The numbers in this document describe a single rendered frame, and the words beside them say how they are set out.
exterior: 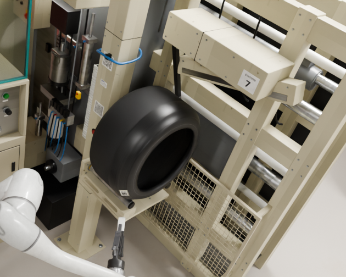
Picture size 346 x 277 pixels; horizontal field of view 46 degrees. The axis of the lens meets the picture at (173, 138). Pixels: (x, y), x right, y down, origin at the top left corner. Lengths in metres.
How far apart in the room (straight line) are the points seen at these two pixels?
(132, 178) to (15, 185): 0.55
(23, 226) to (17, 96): 0.98
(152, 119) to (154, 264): 1.51
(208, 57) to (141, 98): 0.37
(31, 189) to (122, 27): 0.83
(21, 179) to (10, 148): 0.84
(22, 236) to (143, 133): 0.66
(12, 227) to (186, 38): 1.14
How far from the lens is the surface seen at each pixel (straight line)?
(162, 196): 2.38
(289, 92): 1.89
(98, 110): 2.19
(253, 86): 1.81
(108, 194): 2.22
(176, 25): 2.03
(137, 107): 1.87
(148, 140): 1.81
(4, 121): 2.38
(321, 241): 3.94
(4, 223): 1.51
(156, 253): 3.14
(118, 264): 1.85
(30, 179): 1.64
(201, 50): 1.95
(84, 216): 2.71
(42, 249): 1.59
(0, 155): 2.46
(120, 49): 1.95
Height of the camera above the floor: 2.46
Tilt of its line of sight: 36 degrees down
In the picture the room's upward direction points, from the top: 19 degrees clockwise
